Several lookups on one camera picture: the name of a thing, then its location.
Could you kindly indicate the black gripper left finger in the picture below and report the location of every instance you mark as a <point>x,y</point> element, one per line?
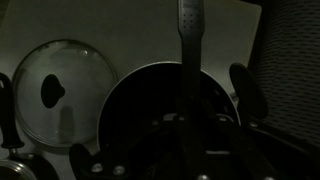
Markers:
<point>120,156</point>

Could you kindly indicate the black ladle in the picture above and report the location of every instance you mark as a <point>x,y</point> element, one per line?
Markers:
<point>190,66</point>

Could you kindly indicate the black pot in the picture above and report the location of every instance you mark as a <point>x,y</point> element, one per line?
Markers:
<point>146,100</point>

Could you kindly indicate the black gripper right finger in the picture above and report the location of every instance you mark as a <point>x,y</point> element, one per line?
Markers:
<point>253,150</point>

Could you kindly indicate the large glass lid black knob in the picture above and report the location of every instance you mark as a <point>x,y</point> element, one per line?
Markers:
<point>76,76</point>

